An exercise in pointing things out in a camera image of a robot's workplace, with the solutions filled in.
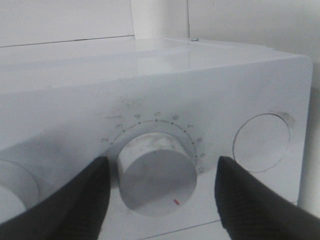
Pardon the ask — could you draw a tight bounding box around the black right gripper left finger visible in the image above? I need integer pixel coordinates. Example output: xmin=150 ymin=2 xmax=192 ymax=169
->
xmin=0 ymin=157 xmax=111 ymax=240

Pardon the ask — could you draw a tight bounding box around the white microwave oven body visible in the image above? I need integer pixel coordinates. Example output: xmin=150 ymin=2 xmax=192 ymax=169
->
xmin=0 ymin=37 xmax=314 ymax=226

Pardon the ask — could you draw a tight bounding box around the white microwave knob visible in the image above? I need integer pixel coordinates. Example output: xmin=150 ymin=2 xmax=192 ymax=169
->
xmin=117 ymin=132 xmax=197 ymax=217
xmin=0 ymin=160 xmax=39 ymax=223

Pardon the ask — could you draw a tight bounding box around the round white door release button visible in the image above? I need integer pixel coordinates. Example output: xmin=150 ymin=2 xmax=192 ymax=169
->
xmin=232 ymin=113 xmax=291 ymax=173

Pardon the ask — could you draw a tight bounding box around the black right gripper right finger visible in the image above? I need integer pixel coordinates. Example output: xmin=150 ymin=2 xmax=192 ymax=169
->
xmin=214 ymin=156 xmax=320 ymax=240

